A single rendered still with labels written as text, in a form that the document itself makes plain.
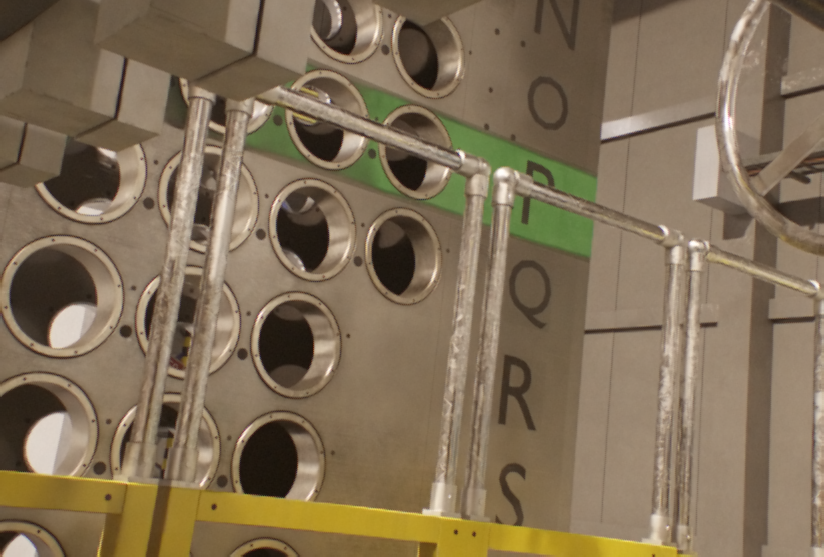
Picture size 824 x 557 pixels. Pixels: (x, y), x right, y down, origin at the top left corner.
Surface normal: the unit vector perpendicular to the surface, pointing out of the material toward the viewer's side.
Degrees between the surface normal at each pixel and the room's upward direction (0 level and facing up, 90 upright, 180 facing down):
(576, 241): 90
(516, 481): 90
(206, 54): 180
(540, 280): 90
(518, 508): 90
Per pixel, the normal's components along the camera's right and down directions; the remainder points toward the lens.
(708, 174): -0.78, -0.22
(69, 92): 0.62, -0.11
